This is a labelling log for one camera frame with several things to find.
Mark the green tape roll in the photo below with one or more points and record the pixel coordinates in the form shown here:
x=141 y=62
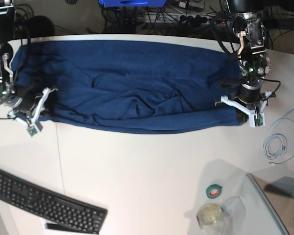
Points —
x=213 y=191

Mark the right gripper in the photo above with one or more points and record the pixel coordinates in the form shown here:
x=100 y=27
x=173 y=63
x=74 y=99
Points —
x=25 y=104

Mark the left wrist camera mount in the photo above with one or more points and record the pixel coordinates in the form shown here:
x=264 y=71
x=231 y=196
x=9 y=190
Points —
x=254 y=111

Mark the blue box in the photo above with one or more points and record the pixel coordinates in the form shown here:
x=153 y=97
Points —
x=132 y=3

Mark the black computer keyboard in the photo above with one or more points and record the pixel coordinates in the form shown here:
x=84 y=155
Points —
x=64 y=212

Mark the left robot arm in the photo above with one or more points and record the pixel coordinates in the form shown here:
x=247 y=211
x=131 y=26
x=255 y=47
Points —
x=252 y=58

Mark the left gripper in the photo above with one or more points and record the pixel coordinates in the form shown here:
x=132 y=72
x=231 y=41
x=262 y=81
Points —
x=248 y=95

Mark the dark blue t-shirt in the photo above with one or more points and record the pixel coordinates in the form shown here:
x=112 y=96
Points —
x=131 y=86

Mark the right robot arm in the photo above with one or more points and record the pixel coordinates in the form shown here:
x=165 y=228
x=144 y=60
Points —
x=8 y=31

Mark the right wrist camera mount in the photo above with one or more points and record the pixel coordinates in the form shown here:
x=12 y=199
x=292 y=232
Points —
x=30 y=120

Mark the clear glass jar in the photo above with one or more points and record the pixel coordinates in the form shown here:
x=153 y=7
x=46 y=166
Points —
x=210 y=218

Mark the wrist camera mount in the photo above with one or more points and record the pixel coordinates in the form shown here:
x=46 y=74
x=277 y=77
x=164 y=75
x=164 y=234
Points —
x=254 y=111
x=30 y=120

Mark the black power strip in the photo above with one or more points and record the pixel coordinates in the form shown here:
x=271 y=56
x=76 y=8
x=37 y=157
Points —
x=198 y=20

